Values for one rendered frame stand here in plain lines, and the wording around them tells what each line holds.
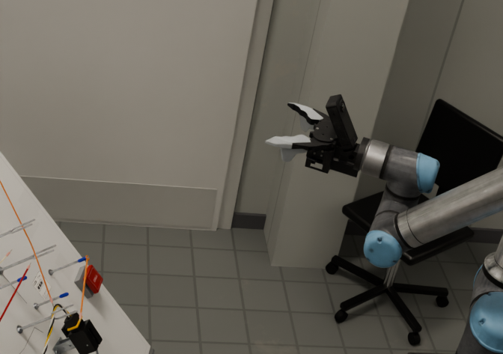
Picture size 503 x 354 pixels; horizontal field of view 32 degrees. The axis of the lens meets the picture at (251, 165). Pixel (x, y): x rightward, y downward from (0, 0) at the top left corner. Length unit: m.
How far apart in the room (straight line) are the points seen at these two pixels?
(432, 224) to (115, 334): 0.85
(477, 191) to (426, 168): 0.17
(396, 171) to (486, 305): 0.32
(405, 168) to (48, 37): 2.11
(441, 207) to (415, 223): 0.06
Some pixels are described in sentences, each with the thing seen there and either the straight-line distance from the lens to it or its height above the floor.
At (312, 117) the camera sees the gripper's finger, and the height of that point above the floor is 1.59.
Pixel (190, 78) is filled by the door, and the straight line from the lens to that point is 3.67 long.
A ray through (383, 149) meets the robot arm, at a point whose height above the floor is 1.59.
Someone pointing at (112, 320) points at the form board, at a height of 0.99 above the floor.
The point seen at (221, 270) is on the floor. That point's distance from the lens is 3.90.
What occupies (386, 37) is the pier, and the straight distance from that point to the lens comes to 3.45.
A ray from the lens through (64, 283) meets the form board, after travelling 2.03.
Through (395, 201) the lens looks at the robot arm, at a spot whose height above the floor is 1.50.
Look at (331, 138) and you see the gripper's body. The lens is 1.81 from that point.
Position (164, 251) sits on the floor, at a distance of 3.95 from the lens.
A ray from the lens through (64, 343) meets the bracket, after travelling 1.92.
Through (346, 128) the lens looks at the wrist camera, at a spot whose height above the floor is 1.62.
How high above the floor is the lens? 2.47
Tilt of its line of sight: 32 degrees down
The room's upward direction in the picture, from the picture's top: 11 degrees clockwise
